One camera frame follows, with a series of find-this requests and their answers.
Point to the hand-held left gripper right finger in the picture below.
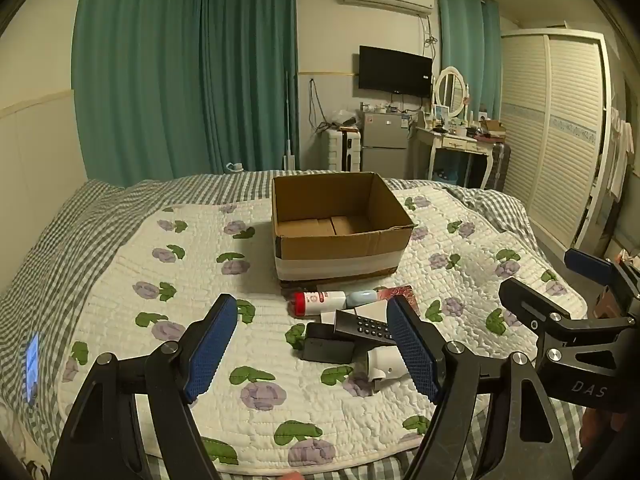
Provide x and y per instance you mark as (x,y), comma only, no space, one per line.
(410,350)

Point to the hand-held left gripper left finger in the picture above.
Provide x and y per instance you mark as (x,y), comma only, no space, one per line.
(212,350)

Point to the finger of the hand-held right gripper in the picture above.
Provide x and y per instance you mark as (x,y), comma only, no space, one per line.
(530,305)
(587,261)

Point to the light blue earbud case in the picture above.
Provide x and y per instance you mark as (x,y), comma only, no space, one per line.
(364,298)

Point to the white bottle with red cap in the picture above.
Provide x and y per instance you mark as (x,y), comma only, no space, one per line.
(320,302)

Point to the white plastic tube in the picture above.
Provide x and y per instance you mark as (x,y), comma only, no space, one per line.
(385,366)

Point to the grey remote control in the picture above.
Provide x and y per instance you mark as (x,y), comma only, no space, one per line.
(362,326)

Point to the red patterned card packet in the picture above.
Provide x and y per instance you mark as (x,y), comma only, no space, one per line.
(404,294)

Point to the white floral quilt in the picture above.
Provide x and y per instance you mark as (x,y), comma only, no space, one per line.
(200,270)

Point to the black rectangular case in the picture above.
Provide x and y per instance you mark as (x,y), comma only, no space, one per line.
(325,345)

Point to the hanging white clothes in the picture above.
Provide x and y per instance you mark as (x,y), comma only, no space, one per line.
(619,155)

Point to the white louvred wardrobe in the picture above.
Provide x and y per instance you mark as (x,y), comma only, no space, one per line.
(555,135)

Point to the light blue bin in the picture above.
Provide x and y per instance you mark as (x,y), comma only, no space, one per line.
(445,174)

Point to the small brown cardboard box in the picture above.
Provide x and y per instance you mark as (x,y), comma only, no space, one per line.
(492,127)

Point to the phone with lit screen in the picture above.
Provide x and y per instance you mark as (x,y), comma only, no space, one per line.
(32,365)

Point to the white vanity table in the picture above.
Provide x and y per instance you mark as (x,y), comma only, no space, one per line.
(450,141)

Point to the silver small fridge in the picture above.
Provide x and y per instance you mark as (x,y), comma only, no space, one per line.
(385,145)

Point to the white suitcase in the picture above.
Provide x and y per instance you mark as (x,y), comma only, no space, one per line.
(342,150)

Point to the round white vanity mirror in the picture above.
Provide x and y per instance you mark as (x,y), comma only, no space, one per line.
(451,91)

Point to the white mop pole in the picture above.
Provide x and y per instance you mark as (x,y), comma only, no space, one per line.
(290,125)

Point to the green curtain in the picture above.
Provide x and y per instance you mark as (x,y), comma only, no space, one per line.
(140,70)
(250,70)
(467,35)

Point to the black wall television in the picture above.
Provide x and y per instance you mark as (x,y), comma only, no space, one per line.
(395,70)

